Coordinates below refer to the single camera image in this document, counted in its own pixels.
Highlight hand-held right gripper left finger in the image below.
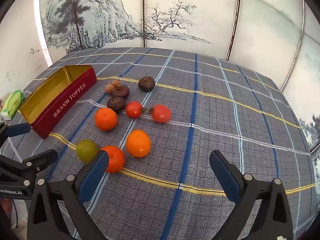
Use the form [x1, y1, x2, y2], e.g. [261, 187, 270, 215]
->
[27, 150, 110, 240]

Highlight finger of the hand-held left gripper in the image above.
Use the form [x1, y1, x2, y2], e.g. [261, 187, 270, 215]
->
[0, 122, 32, 145]
[0, 149, 58, 188]

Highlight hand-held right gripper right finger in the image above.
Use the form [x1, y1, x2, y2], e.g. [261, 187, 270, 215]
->
[209, 150, 293, 240]

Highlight green round fruit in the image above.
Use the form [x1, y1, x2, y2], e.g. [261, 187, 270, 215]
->
[76, 140, 99, 164]

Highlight round orange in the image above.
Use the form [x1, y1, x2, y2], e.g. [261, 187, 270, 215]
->
[95, 108, 118, 131]
[100, 145, 126, 174]

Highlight red and gold tin box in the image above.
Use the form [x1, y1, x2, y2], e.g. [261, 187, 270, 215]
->
[19, 65, 98, 140]

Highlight oval orange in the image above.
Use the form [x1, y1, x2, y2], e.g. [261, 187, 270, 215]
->
[126, 129, 152, 158]

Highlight dark brown water chestnut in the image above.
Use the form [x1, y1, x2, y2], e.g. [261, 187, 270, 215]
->
[112, 85, 130, 99]
[107, 96, 126, 113]
[138, 76, 156, 92]

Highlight red tomato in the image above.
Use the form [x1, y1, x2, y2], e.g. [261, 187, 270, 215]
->
[146, 105, 172, 123]
[125, 101, 147, 119]

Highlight green tissue packet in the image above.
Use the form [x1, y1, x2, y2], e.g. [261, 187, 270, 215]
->
[1, 92, 25, 119]

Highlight grey plaid tablecloth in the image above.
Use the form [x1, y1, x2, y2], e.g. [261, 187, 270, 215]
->
[0, 47, 317, 240]

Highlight landscape painted folding screen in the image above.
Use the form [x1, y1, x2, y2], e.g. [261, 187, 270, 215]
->
[39, 0, 320, 153]

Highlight black cable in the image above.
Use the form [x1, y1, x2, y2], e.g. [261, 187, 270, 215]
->
[10, 200, 19, 228]

